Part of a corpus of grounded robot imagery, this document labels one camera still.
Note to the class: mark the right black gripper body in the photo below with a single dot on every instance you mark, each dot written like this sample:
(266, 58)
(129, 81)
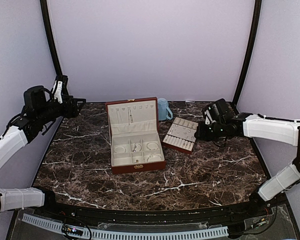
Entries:
(211, 134)

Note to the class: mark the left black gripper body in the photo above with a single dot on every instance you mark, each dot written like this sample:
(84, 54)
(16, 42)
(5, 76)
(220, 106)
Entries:
(66, 113)

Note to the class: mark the brown jewelry tray cream lining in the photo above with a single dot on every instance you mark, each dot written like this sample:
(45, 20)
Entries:
(181, 135)

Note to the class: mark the brown jewelry box cream lining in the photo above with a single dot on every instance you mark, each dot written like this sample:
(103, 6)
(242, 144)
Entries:
(134, 134)

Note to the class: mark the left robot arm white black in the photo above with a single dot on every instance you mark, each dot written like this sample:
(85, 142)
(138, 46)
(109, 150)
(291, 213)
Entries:
(41, 109)

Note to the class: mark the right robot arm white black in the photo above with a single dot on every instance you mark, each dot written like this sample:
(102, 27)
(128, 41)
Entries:
(257, 126)

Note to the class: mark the light blue upside-down mug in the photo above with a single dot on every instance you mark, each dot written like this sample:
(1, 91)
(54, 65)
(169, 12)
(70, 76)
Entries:
(164, 112)

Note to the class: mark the small circuit board with leds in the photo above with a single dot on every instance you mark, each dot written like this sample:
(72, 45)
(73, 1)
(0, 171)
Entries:
(67, 229)

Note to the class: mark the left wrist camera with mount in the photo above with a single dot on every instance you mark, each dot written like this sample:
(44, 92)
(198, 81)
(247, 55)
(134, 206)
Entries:
(59, 89)

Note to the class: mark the black front table rail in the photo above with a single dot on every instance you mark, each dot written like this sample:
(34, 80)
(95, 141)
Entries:
(232, 215)

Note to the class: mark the black right corner post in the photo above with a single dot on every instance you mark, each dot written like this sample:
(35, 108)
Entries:
(248, 52)

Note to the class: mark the black corner post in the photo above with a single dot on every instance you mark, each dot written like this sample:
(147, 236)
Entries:
(50, 37)
(248, 52)

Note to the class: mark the black left corner post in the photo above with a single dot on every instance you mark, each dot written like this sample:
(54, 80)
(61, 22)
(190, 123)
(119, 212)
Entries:
(50, 37)

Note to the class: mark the white slotted cable duct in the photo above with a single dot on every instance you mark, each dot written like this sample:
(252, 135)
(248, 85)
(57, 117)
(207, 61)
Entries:
(97, 234)

